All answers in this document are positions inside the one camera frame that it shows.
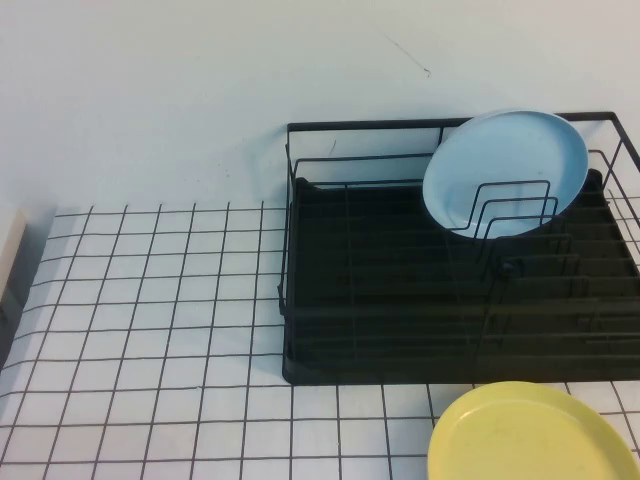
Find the yellow plate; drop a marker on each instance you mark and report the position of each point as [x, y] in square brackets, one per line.
[525, 440]

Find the white grid-patterned tablecloth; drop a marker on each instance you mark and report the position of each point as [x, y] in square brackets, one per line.
[150, 300]

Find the light blue plate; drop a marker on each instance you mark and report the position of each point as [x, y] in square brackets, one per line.
[500, 160]

